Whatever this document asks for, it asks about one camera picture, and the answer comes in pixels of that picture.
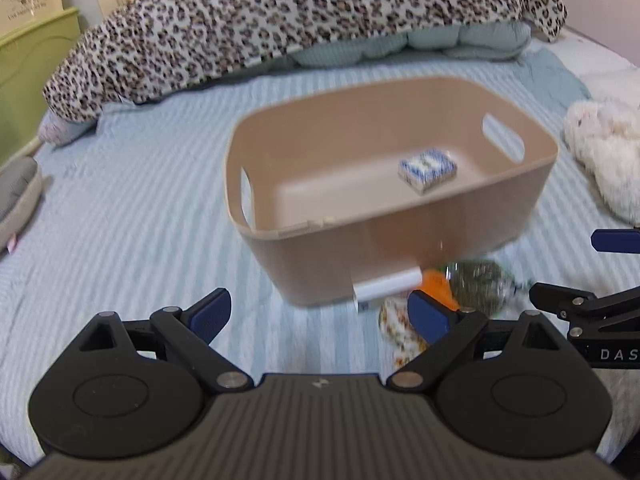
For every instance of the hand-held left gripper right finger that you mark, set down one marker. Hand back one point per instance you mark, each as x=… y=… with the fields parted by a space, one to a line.
x=429 y=316

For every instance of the floral patterned packet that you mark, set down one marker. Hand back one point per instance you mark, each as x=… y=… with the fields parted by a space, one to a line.
x=397 y=325

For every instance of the white printed wall sign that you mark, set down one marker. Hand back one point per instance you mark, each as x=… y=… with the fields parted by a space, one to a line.
x=27 y=2

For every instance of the green wooden cabinet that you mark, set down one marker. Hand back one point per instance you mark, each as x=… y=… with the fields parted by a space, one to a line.
x=30 y=75

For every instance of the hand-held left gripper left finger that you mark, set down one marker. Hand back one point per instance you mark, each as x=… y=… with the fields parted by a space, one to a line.
x=212 y=312

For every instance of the teal quilted cloth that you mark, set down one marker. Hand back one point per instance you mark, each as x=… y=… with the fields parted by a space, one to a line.
x=550 y=80

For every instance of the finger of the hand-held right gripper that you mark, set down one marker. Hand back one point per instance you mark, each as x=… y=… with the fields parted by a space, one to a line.
x=612 y=241
x=560 y=296

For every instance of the white pillow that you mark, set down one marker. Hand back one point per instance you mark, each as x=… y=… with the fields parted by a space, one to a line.
x=600 y=62

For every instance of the beige plastic storage bin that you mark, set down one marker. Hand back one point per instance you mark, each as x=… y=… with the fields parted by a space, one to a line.
x=380 y=240

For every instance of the green clear-wrapped packet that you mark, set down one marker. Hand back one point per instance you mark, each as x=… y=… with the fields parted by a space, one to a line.
x=477 y=282

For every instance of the light teal puffy quilt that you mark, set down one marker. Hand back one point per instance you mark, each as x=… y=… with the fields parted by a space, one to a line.
x=425 y=45

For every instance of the grey cushion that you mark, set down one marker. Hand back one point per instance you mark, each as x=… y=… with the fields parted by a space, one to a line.
x=17 y=195

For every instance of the orange snack packet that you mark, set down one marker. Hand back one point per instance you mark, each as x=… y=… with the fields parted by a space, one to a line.
x=440 y=285

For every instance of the leopard print blanket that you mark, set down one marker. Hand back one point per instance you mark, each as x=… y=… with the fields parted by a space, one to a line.
x=250 y=25

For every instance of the white fluffy plush toy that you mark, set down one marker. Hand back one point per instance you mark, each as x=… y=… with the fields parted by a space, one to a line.
x=607 y=152

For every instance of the small blue white box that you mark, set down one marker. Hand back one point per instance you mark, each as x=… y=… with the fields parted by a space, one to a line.
x=426 y=169

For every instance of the white rectangular power bank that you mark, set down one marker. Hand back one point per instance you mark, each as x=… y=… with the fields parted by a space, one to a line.
x=385 y=285

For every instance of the pale pink pillow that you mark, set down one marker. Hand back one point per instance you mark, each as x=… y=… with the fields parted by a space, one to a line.
x=62 y=130

